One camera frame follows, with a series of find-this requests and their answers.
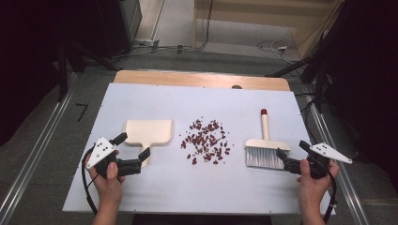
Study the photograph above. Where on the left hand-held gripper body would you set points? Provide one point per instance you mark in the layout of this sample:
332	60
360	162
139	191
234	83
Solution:
100	151

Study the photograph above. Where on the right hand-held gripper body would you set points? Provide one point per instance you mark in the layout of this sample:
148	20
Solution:
327	151

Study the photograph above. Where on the cream brush with red tip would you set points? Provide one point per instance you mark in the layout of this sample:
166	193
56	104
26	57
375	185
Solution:
266	144

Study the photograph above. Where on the cream plastic dustpan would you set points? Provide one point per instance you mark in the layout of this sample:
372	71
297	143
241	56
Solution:
148	131

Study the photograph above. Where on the pile of red beans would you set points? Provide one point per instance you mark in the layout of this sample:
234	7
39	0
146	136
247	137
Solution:
205	140

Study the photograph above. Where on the person's left hand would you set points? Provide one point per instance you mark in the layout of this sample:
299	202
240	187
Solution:
108	189

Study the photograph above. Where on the person's right hand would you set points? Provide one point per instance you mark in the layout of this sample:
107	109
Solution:
313	190

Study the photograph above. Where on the white board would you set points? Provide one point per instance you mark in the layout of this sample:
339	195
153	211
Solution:
187	187

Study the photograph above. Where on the black metal stand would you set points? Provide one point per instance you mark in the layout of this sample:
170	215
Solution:
319	81
62	72

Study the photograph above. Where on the wooden table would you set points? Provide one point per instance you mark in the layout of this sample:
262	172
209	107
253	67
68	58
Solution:
187	79

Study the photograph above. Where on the black cabinet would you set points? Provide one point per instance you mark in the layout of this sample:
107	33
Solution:
115	25

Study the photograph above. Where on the light wooden furniture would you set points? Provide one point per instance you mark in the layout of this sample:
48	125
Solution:
250	18

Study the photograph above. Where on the metal floor rail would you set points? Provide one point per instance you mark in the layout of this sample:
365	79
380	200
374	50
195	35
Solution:
31	165
350	193

